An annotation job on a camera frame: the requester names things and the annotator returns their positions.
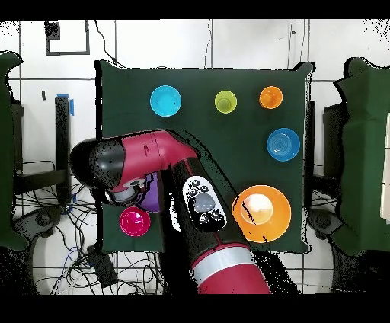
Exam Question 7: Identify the black post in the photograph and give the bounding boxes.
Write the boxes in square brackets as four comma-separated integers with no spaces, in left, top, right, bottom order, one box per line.
[54,94,72,204]

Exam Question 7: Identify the neighbouring green cloth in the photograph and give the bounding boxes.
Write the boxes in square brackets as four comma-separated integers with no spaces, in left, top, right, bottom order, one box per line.
[0,51,29,251]
[330,57,390,257]

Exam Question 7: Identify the cyan bowl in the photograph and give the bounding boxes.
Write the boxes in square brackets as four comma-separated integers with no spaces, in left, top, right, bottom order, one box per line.
[149,85,183,117]

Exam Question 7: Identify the black crossbar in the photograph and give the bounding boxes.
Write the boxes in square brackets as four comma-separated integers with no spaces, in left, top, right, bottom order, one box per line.
[13,168,68,196]

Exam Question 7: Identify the blue ribbed bowl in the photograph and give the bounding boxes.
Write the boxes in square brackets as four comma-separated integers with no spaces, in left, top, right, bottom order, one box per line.
[266,127,302,162]

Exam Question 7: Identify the red-pink bowl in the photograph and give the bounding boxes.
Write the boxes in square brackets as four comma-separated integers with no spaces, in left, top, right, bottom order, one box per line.
[119,206,152,238]

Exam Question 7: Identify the large orange bowl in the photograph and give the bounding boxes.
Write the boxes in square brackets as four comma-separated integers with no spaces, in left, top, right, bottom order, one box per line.
[232,184,293,244]

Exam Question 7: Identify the large purple bowl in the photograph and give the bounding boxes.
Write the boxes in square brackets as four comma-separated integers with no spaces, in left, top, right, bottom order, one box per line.
[135,171,161,213]

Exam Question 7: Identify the orange cup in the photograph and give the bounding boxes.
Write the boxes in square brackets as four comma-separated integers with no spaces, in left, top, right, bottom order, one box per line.
[258,85,284,110]

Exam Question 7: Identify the dark green tablecloth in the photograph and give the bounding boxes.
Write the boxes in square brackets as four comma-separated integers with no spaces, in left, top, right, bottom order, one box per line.
[94,59,315,254]

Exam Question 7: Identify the yellow-green cup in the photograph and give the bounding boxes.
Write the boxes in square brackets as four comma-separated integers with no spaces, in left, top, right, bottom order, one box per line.
[213,90,238,114]

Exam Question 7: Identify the red-pink cup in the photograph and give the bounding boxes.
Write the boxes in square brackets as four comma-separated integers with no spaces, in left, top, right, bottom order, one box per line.
[123,210,148,234]

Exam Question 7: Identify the black square frame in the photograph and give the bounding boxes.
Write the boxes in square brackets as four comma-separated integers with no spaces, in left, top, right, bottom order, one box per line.
[44,19,91,56]

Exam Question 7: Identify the grey pedestal foot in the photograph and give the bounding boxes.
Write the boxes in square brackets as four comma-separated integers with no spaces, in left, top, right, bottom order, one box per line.
[14,206,65,241]
[307,208,344,240]

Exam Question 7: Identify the black floor box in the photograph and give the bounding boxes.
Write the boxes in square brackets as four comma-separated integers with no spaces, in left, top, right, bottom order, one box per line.
[85,243,119,289]

